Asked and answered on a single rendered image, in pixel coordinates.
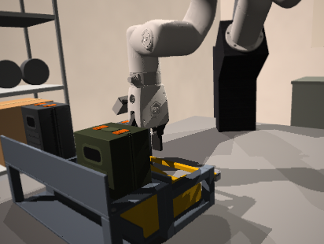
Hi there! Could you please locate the yellow bin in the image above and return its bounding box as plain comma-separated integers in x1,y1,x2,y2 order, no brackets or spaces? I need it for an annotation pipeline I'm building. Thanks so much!
120,165,201,238

